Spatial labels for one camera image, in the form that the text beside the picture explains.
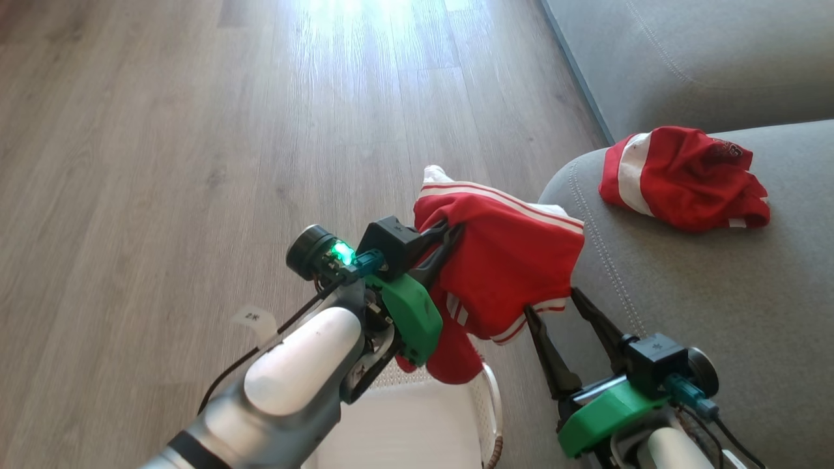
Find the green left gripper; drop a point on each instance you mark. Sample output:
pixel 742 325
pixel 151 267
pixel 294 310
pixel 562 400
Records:
pixel 410 319

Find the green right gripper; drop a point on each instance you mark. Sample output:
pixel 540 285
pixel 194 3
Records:
pixel 599 413

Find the red white striped shirt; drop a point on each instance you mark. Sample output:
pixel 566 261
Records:
pixel 502 260

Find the red white shorts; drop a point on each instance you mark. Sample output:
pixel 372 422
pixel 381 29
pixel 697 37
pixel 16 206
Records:
pixel 684 182

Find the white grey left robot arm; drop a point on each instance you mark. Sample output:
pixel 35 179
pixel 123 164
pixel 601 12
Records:
pixel 300 371

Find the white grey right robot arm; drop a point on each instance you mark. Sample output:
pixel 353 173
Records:
pixel 674 449

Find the grey fabric sofa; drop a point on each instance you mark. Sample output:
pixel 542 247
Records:
pixel 704 299

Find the grey fabric sofa seat cushion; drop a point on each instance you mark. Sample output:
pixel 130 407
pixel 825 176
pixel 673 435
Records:
pixel 704 58

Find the white plastic laundry basket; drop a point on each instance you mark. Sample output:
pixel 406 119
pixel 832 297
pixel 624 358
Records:
pixel 417 423

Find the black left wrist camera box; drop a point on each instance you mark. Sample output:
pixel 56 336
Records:
pixel 391 244

